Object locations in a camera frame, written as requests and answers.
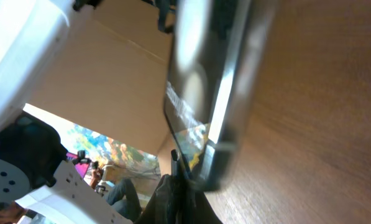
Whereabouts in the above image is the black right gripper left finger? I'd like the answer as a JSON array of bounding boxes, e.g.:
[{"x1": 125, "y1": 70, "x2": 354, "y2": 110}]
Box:
[{"x1": 135, "y1": 174, "x2": 180, "y2": 224}]

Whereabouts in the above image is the colourful wall painting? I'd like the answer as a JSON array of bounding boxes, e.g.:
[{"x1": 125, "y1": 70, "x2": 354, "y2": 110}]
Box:
[{"x1": 61, "y1": 124, "x2": 161, "y2": 197}]

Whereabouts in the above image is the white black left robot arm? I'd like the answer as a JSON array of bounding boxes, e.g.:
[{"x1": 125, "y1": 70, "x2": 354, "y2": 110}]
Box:
[{"x1": 0, "y1": 0, "x2": 127, "y2": 223}]

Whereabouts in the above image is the seated person in background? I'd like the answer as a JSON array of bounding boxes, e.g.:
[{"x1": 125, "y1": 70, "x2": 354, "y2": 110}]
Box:
[{"x1": 103, "y1": 178, "x2": 142, "y2": 222}]

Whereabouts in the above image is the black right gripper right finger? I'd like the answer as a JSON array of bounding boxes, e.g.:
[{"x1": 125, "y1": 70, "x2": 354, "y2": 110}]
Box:
[{"x1": 180, "y1": 175, "x2": 222, "y2": 224}]

